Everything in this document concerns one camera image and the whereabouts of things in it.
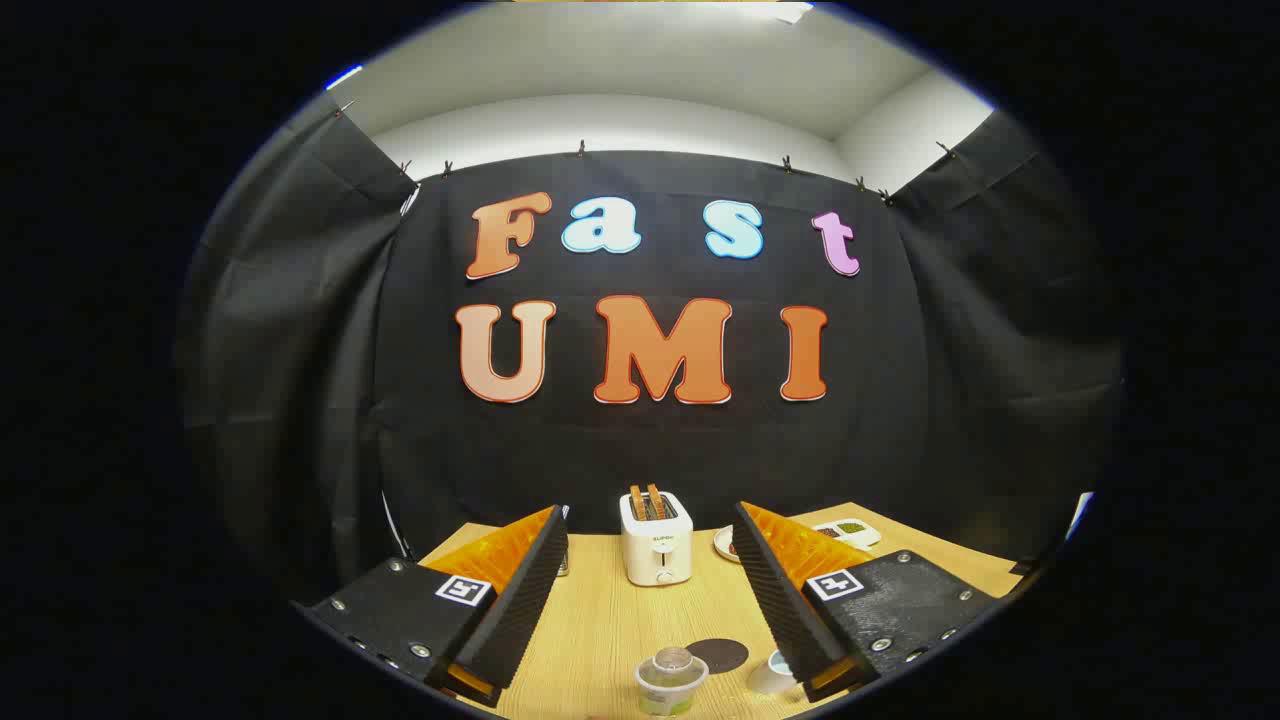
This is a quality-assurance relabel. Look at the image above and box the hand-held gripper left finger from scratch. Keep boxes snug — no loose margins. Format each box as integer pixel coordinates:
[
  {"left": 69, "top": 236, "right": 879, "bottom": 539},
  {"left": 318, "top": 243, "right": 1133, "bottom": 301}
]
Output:
[{"left": 295, "top": 505, "right": 571, "bottom": 709}]

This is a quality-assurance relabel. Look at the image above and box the black backdrop cloth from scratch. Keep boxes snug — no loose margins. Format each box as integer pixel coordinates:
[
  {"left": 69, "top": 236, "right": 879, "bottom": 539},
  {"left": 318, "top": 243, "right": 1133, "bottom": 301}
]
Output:
[{"left": 175, "top": 95, "right": 1126, "bottom": 601}]

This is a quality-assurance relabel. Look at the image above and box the dark brown round coaster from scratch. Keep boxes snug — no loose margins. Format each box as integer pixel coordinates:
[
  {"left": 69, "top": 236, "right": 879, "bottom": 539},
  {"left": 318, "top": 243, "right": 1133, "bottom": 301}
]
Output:
[{"left": 686, "top": 638, "right": 750, "bottom": 674}]

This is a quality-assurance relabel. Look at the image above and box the clear bottle with white label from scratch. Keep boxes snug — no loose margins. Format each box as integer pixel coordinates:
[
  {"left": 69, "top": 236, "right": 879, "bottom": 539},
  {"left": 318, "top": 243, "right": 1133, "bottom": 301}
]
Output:
[{"left": 635, "top": 647, "right": 709, "bottom": 717}]

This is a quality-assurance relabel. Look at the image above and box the white divided snack tray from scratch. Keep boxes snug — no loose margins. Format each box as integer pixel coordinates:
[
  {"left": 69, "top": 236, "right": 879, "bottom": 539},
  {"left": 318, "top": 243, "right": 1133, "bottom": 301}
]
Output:
[{"left": 812, "top": 518, "right": 883, "bottom": 551}]

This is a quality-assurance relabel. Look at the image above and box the white cup with blue inside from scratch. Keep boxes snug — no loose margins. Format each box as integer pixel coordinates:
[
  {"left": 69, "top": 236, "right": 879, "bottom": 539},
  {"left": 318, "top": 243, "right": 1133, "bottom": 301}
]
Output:
[{"left": 748, "top": 650, "right": 801, "bottom": 696}]

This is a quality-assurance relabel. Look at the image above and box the wooden table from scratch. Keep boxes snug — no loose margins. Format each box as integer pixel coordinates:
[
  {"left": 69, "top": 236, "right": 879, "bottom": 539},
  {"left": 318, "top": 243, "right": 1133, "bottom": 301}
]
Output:
[{"left": 415, "top": 503, "right": 1026, "bottom": 720}]

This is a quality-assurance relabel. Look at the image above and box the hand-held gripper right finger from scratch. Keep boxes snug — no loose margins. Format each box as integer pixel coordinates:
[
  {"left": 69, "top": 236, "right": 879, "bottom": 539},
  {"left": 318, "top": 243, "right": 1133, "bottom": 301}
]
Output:
[{"left": 733, "top": 501, "right": 1001, "bottom": 704}]

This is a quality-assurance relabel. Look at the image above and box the white toaster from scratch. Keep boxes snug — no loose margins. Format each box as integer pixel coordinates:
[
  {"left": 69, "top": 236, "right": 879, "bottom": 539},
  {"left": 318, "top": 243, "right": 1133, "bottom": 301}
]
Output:
[{"left": 619, "top": 490, "right": 694, "bottom": 588}]

